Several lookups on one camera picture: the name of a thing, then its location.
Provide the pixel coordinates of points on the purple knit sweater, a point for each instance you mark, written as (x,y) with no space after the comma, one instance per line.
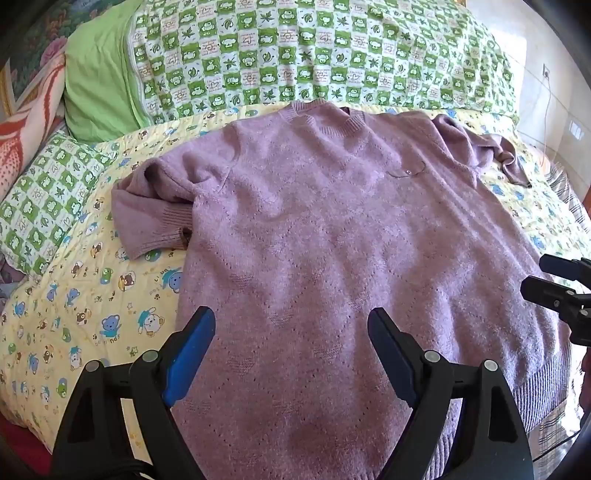
(323,230)

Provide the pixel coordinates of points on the plaid bed sheet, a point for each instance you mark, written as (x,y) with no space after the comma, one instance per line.
(570,189)

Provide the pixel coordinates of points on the green checkered pillow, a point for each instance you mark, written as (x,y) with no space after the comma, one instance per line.
(46,198)

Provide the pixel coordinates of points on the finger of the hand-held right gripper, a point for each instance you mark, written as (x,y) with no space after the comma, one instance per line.
(563,266)
(549,295)

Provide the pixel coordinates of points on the yellow bear print bedsheet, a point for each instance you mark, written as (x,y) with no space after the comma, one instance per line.
(92,300)

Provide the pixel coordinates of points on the red cloth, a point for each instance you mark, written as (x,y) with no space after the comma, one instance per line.
(23,443)

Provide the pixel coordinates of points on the green checkered quilt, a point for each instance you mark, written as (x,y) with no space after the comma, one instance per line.
(277,46)

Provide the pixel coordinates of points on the white wall socket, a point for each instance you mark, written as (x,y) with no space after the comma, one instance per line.
(576,128)
(547,71)

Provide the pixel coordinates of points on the red floral blanket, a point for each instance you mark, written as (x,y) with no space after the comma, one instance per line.
(23,138)

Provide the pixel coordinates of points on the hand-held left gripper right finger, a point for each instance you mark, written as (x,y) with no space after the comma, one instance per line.
(392,360)

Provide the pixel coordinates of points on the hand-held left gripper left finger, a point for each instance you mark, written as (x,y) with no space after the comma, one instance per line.
(191,355)

